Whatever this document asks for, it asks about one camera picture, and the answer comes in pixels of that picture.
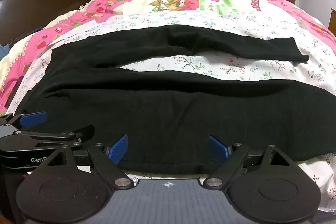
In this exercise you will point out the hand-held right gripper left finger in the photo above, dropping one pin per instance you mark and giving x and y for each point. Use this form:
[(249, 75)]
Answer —
[(118, 150)]

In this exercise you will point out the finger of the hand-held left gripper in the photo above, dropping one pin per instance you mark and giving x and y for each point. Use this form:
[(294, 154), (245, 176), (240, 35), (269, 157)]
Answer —
[(34, 119), (60, 134)]

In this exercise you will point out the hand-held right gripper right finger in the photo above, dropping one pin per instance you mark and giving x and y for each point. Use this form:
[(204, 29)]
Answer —
[(217, 149)]

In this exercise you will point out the black pants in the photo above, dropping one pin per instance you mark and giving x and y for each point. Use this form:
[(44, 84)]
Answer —
[(168, 108)]

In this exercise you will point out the blue cloth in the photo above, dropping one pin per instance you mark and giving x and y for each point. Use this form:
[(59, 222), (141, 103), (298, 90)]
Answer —
[(4, 50)]

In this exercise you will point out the white floral bed sheet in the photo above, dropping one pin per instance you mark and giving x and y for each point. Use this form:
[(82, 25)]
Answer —
[(210, 66)]

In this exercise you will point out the pink cartoon printed quilt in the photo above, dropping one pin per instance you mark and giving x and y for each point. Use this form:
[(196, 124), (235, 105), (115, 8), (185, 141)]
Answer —
[(173, 2)]

